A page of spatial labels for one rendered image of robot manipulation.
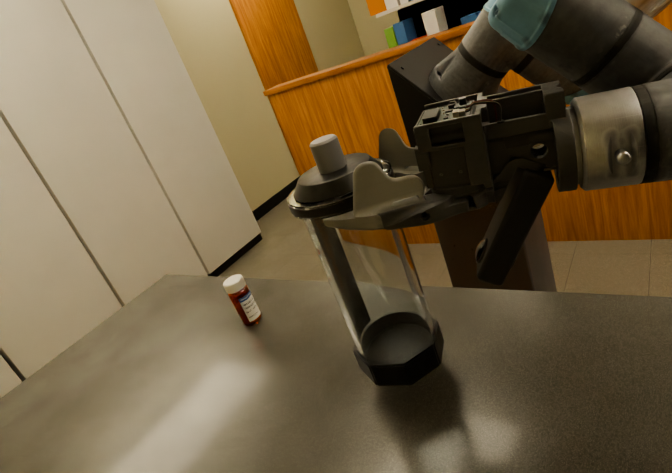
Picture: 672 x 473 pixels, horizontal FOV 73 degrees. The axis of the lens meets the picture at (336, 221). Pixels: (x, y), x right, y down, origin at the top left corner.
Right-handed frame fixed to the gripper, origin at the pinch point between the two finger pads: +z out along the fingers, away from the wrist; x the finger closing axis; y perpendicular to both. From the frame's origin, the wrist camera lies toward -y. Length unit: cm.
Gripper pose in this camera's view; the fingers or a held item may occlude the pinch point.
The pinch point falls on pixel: (349, 202)
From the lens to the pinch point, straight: 45.4
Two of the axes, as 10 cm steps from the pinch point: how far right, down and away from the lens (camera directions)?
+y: -2.8, -8.7, -3.9
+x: -2.9, 4.7, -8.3
